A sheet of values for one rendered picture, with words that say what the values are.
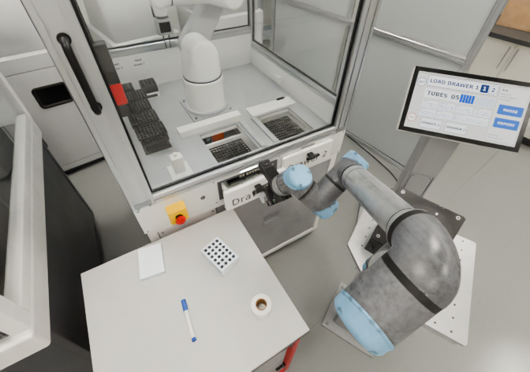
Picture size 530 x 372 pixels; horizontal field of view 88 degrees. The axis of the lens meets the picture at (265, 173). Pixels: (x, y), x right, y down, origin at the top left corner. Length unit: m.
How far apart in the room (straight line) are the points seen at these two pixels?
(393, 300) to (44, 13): 0.83
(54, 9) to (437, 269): 0.84
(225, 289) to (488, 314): 1.70
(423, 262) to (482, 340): 1.71
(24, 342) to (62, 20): 0.83
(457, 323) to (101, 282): 1.25
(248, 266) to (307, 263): 0.93
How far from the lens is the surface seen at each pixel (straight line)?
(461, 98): 1.61
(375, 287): 0.52
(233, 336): 1.02
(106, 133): 0.88
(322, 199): 0.83
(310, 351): 1.81
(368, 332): 0.54
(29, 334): 1.07
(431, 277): 0.51
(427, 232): 0.54
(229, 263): 1.07
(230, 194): 1.10
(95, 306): 1.19
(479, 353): 2.17
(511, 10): 3.86
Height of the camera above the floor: 1.75
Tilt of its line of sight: 45 degrees down
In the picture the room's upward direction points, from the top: 2 degrees clockwise
